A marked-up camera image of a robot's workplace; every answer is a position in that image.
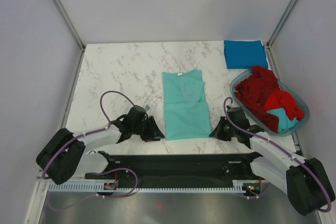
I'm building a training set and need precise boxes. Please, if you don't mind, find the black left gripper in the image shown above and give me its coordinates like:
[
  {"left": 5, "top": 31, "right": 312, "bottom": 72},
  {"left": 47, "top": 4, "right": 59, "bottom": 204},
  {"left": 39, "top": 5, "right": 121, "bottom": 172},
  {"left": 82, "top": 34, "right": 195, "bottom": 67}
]
[{"left": 132, "top": 116, "right": 164, "bottom": 143}]

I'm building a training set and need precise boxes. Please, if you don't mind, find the teal t shirt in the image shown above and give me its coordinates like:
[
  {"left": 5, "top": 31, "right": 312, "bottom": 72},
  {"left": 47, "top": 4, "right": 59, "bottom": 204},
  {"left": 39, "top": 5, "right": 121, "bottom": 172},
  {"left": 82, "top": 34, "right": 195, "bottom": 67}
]
[
  {"left": 267, "top": 108, "right": 299, "bottom": 133},
  {"left": 163, "top": 69, "right": 212, "bottom": 141}
]

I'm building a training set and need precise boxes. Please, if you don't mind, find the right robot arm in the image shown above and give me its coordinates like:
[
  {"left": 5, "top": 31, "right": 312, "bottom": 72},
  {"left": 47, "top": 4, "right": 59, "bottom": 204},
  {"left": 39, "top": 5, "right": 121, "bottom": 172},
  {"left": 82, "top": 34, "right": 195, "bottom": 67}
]
[{"left": 210, "top": 117, "right": 335, "bottom": 216}]

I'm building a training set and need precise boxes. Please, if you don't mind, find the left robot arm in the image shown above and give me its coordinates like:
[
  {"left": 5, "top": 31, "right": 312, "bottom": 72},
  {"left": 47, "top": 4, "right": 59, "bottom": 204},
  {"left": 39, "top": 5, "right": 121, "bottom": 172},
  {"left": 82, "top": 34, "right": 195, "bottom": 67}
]
[{"left": 36, "top": 114, "right": 165, "bottom": 185}]

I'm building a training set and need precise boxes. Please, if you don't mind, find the red t shirts pile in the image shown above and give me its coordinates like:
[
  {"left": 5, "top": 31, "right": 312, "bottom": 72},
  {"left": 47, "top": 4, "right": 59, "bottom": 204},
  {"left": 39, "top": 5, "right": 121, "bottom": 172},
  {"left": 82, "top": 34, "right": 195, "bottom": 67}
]
[{"left": 234, "top": 66, "right": 305, "bottom": 133}]

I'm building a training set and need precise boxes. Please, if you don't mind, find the translucent blue plastic basket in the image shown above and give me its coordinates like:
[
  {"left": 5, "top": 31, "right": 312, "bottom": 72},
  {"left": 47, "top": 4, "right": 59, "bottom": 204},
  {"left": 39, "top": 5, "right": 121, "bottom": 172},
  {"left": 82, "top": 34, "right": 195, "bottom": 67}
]
[{"left": 230, "top": 66, "right": 309, "bottom": 136}]

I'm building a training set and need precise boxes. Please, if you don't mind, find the folded blue t shirt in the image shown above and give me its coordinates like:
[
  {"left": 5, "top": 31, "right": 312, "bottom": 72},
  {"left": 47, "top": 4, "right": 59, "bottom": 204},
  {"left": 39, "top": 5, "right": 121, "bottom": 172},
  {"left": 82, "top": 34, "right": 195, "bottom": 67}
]
[{"left": 224, "top": 40, "right": 268, "bottom": 69}]

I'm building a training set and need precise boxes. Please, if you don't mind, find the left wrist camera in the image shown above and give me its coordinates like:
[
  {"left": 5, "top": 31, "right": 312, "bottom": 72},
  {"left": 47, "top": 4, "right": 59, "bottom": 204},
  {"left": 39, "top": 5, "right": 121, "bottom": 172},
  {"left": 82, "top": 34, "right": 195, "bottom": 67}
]
[{"left": 127, "top": 105, "right": 149, "bottom": 124}]

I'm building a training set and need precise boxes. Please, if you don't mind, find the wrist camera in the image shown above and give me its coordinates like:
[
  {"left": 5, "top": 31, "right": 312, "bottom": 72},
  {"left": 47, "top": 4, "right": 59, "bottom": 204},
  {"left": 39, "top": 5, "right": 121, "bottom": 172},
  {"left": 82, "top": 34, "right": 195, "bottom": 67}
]
[
  {"left": 127, "top": 105, "right": 149, "bottom": 124},
  {"left": 227, "top": 107, "right": 249, "bottom": 128}
]

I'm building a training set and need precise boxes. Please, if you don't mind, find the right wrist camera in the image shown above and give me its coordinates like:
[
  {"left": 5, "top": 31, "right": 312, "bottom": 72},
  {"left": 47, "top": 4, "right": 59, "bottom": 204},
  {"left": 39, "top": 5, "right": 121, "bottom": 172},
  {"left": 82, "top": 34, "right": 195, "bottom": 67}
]
[{"left": 227, "top": 107, "right": 249, "bottom": 128}]

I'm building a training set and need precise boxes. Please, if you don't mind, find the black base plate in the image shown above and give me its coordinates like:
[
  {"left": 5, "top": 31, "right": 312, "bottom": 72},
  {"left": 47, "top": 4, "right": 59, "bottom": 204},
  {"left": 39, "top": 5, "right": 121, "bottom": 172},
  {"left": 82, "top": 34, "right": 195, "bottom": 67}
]
[{"left": 85, "top": 152, "right": 259, "bottom": 187}]

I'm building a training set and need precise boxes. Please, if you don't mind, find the white slotted cable duct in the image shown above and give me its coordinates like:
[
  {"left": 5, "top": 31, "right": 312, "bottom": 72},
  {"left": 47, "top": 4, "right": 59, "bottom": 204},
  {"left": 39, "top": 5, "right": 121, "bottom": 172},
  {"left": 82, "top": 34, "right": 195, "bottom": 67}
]
[{"left": 48, "top": 182, "right": 257, "bottom": 194}]

